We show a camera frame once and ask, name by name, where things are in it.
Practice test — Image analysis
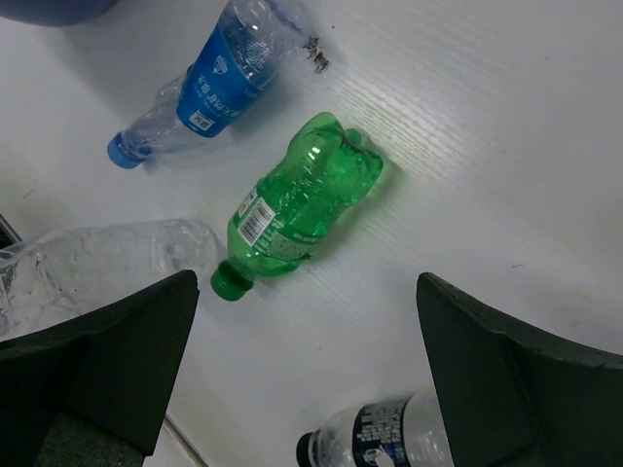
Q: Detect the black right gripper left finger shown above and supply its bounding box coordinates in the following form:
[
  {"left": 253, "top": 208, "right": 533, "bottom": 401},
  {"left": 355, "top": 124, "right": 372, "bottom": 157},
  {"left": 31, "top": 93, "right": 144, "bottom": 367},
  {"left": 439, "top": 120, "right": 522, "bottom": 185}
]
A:
[{"left": 1, "top": 270, "right": 199, "bottom": 466}]

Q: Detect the blue plastic bin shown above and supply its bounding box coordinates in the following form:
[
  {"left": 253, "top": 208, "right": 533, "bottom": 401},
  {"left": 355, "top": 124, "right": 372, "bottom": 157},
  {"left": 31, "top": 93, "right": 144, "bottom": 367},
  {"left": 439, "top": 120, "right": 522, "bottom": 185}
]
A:
[{"left": 1, "top": 0, "right": 118, "bottom": 27}]

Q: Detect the green plastic bottle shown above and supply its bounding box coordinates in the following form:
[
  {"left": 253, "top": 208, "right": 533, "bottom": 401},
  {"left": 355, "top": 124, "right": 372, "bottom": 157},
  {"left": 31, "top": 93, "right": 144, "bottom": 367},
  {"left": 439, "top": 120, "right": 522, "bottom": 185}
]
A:
[{"left": 210, "top": 112, "right": 384, "bottom": 302}]

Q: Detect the crushed bottle blue label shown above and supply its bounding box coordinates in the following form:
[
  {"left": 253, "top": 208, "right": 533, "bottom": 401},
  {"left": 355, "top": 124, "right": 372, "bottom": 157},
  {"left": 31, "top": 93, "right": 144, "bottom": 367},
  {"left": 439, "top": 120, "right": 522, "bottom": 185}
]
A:
[{"left": 107, "top": 1, "right": 312, "bottom": 169}]

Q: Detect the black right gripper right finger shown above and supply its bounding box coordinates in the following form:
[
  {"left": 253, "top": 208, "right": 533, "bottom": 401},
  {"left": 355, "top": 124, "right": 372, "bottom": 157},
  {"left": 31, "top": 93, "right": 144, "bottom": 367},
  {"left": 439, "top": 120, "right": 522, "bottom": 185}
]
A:
[{"left": 416, "top": 272, "right": 622, "bottom": 466}]

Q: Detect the clear bottle white blue cap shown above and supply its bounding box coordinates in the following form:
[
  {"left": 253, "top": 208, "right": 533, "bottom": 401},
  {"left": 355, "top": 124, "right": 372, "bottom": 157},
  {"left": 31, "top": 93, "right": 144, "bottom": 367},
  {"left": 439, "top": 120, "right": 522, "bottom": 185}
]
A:
[{"left": 1, "top": 219, "right": 219, "bottom": 341}]

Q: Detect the clear Pepsi bottle black label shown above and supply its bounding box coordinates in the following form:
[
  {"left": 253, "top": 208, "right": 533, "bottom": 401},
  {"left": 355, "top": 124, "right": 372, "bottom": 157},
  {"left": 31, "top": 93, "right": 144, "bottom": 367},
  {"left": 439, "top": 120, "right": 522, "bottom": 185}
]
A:
[{"left": 296, "top": 385, "right": 454, "bottom": 467}]

